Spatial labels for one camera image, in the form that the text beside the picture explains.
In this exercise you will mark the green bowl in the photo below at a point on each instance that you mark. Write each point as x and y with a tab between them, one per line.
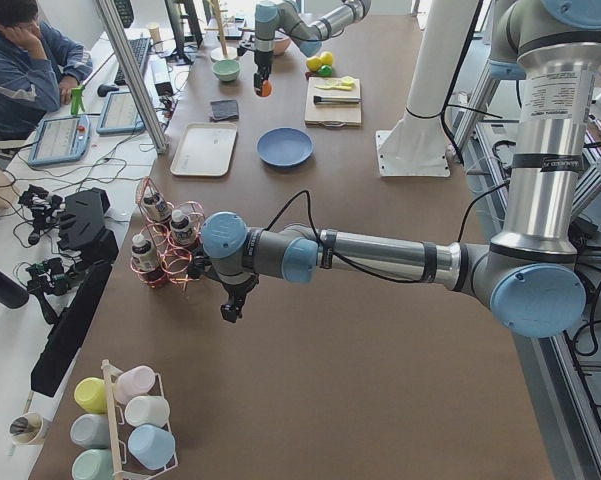
226	70

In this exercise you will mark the dark drink bottle front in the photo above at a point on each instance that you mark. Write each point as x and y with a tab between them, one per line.
146	262

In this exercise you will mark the grey folded cloth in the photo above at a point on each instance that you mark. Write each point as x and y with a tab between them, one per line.
224	110

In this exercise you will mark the black bracket device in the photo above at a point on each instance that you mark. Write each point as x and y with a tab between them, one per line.
69	297

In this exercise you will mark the bamboo cutting board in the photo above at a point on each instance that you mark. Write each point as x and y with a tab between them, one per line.
332	115

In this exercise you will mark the paper cup with tools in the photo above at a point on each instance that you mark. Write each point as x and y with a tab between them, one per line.
27	429

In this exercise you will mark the yellow lemon round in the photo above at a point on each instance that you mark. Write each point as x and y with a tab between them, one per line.
327	58

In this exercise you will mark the grey cup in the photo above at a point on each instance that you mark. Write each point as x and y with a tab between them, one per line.
91	431

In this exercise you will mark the copper wire bottle rack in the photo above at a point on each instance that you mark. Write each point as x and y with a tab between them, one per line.
175	259

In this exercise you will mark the aluminium frame post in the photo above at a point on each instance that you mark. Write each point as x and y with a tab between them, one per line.
135	81

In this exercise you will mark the dark drink bottle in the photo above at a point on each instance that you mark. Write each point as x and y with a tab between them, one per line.
155	207
146	262
182	230

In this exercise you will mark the wooden stand round base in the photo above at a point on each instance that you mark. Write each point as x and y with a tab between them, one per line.
224	51

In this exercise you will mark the white cup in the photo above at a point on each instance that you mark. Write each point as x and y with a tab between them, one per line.
153	410

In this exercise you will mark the yellow cup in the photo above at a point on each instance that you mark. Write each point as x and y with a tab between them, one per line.
90	395

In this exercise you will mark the dark drink bottle left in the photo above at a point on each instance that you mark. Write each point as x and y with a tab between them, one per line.
155	207

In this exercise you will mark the green lime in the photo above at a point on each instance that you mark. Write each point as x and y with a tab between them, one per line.
325	71

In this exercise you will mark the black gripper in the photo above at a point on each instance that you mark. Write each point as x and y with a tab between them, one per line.
235	293
263	63

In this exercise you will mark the lemon slice upper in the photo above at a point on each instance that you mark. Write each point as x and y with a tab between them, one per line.
332	81

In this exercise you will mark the light blue cup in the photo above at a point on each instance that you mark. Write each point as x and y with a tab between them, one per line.
152	446

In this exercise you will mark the pink cup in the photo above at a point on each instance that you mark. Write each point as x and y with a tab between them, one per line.
134	382

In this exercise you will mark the white wire cup rack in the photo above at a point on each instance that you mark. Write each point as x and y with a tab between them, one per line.
125	465

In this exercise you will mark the yellow lemon oval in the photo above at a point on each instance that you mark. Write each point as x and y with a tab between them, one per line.
313	64

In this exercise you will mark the orange fruit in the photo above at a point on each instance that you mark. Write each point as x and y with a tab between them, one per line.
265	89

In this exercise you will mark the yellow plastic knife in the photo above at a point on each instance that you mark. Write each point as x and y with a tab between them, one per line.
323	86

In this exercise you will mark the black keyboard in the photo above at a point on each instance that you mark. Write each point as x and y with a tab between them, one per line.
140	49

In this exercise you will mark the cream rabbit tray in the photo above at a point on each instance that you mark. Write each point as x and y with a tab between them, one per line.
204	150

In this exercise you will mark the pale green cup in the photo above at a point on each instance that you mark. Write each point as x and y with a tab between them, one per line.
93	464

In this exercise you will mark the lemon half lower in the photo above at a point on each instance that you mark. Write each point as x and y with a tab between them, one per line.
347	81

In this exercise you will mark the black water bottle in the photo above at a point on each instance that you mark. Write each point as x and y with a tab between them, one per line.
12	295

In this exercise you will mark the teach pendant right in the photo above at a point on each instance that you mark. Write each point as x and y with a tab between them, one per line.
119	115

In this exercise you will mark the teach pendant left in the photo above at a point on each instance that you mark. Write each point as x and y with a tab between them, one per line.
60	140

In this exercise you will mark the teach pendant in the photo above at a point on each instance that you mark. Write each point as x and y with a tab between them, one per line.
60	140
119	115

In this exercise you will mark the blue round plate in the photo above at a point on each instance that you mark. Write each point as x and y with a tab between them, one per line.
284	147

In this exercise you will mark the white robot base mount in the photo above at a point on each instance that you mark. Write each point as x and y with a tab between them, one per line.
416	146

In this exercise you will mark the dark drink bottle right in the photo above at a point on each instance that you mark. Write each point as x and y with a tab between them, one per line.
182	230

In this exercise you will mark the steel muddler black tip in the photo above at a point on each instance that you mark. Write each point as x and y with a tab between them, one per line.
335	100

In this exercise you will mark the pink bowl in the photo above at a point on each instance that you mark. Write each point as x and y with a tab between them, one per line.
281	44

